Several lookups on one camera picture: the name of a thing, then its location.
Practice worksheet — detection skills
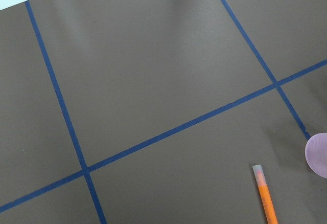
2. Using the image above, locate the pink translucent pen holder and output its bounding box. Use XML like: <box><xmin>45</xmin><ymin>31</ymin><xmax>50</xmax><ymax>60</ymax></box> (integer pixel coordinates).
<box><xmin>305</xmin><ymin>133</ymin><xmax>326</xmax><ymax>178</ymax></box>

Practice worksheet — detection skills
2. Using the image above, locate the orange highlighter pen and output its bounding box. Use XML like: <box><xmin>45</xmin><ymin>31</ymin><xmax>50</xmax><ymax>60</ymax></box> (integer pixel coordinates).
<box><xmin>252</xmin><ymin>165</ymin><xmax>278</xmax><ymax>224</ymax></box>

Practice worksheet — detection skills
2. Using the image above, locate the brown paper table mat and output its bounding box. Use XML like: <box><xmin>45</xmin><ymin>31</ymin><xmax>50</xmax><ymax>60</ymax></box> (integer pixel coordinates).
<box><xmin>1</xmin><ymin>0</ymin><xmax>326</xmax><ymax>223</ymax></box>

